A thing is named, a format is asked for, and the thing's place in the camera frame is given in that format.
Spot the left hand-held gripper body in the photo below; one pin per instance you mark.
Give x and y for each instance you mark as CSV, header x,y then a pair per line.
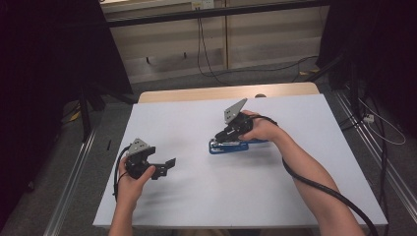
x,y
139,160

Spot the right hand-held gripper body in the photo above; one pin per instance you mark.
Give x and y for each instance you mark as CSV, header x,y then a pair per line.
x,y
237,123

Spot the blue stapler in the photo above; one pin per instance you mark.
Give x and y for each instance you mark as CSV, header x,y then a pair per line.
x,y
229,149

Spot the person's right hand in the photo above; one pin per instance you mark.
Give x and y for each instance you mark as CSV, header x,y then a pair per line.
x,y
262,129

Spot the person's left hand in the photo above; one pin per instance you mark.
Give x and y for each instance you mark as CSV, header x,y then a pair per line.
x,y
131,190

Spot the small dark round object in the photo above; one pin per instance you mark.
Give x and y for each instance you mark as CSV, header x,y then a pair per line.
x,y
260,95

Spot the wooden table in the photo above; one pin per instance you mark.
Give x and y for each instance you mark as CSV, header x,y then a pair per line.
x,y
203,93

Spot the white table sheet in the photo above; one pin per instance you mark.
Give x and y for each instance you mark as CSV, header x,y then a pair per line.
x,y
229,190

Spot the black metal stand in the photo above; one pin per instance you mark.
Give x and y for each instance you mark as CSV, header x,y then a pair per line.
x,y
86,111
327,67

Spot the white plug adapter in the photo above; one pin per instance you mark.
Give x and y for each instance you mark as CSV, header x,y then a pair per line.
x,y
369,118

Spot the black curtain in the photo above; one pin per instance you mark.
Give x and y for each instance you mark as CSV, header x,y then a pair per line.
x,y
377,49
39,65

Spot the aluminium floor rail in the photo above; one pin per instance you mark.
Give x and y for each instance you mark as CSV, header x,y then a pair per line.
x,y
70,183
377,154

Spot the white wall socket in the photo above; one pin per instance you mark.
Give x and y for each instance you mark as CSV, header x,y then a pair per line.
x,y
202,4

